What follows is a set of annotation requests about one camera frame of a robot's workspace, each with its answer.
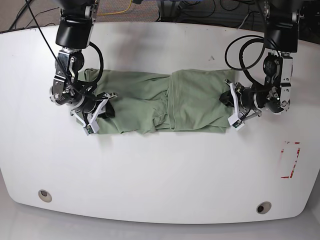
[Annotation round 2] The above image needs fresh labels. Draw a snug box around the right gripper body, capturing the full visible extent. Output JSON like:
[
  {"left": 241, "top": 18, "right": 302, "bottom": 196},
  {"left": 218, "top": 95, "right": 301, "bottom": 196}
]
[{"left": 69, "top": 92, "right": 117, "bottom": 127}]

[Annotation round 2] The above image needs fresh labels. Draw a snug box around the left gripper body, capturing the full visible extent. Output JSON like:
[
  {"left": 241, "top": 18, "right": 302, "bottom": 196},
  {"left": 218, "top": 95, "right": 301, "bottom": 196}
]
[{"left": 224, "top": 78, "right": 262, "bottom": 122}]

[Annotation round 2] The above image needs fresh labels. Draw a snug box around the green polo t-shirt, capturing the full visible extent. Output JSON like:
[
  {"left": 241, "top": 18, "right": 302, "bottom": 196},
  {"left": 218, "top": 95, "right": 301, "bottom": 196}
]
[{"left": 95, "top": 69, "right": 235, "bottom": 135}]

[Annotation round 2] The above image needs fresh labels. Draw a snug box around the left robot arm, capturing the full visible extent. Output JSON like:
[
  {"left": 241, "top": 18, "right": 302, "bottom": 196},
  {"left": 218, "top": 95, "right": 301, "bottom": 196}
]
[{"left": 219, "top": 0, "right": 303, "bottom": 129}]

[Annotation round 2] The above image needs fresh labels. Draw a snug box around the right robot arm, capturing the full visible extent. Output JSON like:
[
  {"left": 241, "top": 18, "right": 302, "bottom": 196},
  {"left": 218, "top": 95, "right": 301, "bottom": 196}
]
[{"left": 50, "top": 0, "right": 117, "bottom": 135}]

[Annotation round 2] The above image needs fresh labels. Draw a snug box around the red tape rectangle marking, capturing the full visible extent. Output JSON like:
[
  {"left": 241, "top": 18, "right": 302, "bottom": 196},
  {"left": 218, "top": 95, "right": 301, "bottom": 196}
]
[{"left": 279, "top": 141, "right": 301, "bottom": 179}]

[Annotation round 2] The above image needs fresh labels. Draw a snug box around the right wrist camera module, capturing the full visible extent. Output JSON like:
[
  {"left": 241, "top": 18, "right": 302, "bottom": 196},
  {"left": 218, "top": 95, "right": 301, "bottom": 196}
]
[{"left": 83, "top": 121, "right": 100, "bottom": 136}]

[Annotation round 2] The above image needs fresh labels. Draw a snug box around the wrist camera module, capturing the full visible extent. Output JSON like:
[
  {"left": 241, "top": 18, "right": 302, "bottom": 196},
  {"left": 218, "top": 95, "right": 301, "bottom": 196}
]
[
  {"left": 83, "top": 121, "right": 100, "bottom": 136},
  {"left": 228, "top": 115, "right": 245, "bottom": 131}
]

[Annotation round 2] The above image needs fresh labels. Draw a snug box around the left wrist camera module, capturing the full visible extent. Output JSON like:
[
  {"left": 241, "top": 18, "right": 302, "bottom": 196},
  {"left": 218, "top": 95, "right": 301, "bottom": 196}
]
[{"left": 228, "top": 115, "right": 245, "bottom": 131}]

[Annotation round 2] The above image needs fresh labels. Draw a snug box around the left table cable grommet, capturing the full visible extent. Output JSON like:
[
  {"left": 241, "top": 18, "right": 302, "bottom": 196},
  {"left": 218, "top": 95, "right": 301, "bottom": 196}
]
[{"left": 38, "top": 189, "right": 52, "bottom": 203}]

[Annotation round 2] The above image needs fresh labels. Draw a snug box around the table cable grommet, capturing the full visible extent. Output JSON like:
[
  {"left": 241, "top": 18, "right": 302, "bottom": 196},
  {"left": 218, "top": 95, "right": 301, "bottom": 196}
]
[
  {"left": 38, "top": 189, "right": 52, "bottom": 203},
  {"left": 256, "top": 201, "right": 272, "bottom": 215}
]

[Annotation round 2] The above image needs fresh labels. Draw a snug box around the yellow cable on floor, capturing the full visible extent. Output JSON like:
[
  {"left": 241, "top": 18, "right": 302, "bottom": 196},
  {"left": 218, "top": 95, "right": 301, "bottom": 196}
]
[{"left": 97, "top": 0, "right": 133, "bottom": 17}]

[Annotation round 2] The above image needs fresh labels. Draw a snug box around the right table cable grommet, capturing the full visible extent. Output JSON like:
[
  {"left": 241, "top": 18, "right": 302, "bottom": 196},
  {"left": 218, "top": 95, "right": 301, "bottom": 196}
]
[{"left": 256, "top": 201, "right": 272, "bottom": 215}]

